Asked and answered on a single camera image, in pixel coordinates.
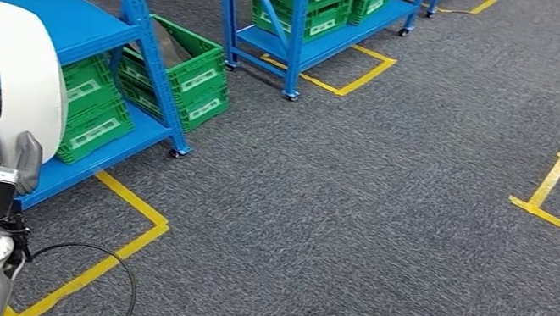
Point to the white curved panel part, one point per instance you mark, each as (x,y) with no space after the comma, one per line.
(31,81)

